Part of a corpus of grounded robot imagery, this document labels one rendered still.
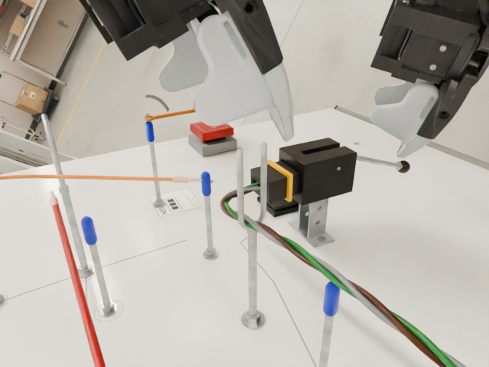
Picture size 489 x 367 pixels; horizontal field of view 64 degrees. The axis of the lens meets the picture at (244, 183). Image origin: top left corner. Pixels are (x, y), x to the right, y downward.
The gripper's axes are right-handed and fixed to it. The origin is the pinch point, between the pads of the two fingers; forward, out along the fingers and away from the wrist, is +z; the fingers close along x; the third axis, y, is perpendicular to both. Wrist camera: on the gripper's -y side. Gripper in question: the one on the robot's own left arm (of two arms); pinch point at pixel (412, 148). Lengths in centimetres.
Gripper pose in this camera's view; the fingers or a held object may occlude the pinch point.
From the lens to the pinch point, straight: 43.5
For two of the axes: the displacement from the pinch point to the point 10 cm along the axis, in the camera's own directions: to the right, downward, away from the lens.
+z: -1.3, 6.8, 7.2
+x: -3.4, 6.5, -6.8
